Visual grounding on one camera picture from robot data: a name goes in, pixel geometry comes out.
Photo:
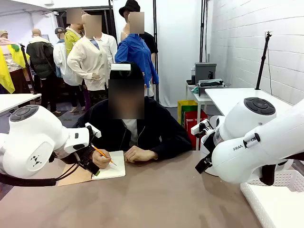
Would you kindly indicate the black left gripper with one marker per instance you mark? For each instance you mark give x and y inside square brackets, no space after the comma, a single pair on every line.
[87,154]

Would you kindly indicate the grey open tray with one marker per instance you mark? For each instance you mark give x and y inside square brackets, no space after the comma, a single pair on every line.
[210,83]

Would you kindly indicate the yellow pencil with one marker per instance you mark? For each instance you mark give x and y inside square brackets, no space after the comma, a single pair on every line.
[99,152]

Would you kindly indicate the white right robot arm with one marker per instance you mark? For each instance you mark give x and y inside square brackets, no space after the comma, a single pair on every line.
[261,142]

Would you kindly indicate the mannequin in blue shirt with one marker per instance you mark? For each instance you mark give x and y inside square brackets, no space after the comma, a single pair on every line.
[135,52]

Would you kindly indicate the person's left forearm black sleeve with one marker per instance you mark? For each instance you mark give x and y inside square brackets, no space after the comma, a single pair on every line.
[171,147]

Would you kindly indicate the mannequin in yellow jacket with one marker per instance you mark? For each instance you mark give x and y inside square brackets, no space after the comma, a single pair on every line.
[70,40]

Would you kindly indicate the spiral notebook with brown cover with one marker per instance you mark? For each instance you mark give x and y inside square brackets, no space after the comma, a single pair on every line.
[116,166]

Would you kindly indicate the person's right hand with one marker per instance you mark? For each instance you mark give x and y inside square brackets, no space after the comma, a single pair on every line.
[101,159]

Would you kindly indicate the person's left hand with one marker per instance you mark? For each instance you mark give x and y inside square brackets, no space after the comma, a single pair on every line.
[140,154]

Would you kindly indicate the large white desk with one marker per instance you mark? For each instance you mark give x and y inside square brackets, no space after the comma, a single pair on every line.
[225,97]

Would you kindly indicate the mannequin in dark puffer jacket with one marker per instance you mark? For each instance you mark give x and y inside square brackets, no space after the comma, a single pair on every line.
[41,59]

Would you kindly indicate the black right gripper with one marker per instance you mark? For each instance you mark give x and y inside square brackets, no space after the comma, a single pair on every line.
[209,145]

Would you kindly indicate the mannequin in cream cardigan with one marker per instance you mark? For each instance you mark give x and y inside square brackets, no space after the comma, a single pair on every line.
[90,59]

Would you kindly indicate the black bucket hat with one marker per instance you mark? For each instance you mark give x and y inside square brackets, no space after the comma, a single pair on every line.
[129,7]

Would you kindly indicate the mannequin in cap and white shirt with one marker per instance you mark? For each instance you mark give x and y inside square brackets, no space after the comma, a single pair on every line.
[63,61]

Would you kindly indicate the black baseball cap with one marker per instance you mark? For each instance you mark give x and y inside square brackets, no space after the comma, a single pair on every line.
[136,71]

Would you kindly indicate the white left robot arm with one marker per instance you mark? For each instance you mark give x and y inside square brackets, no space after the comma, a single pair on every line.
[35,133]

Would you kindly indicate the thin black camera tripod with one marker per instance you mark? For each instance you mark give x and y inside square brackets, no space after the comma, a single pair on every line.
[27,69]

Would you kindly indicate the yellow and green bag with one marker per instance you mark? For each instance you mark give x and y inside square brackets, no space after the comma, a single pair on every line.
[186,104]

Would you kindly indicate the red bag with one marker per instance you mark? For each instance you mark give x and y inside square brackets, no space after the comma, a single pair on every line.
[190,118]

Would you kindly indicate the white perforated plastic basket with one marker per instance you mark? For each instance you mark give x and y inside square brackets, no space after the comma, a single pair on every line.
[251,197]

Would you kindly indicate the black double light stand pole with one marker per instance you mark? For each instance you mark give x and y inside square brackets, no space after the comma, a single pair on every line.
[202,31]

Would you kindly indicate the white head-mounted camera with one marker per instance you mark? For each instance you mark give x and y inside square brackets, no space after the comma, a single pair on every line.
[121,67]

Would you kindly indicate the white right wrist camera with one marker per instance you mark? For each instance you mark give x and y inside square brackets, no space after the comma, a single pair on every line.
[198,128]

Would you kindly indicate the mannequin in black t-shirt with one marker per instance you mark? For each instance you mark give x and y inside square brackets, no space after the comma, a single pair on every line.
[150,42]

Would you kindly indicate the person's torso in black jacket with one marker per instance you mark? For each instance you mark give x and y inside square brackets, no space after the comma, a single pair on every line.
[152,123]

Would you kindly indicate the grey square box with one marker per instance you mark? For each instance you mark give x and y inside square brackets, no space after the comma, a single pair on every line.
[204,71]

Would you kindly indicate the small white side table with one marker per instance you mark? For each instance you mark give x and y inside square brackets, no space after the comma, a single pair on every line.
[199,97]

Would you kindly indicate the white desk with leg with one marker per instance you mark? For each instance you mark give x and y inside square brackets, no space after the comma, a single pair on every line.
[16,99]

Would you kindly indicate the tall black tripod with camera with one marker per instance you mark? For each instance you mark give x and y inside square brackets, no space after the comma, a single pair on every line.
[262,61]

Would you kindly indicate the white paper stack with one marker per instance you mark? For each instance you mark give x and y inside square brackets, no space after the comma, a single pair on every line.
[280,206]

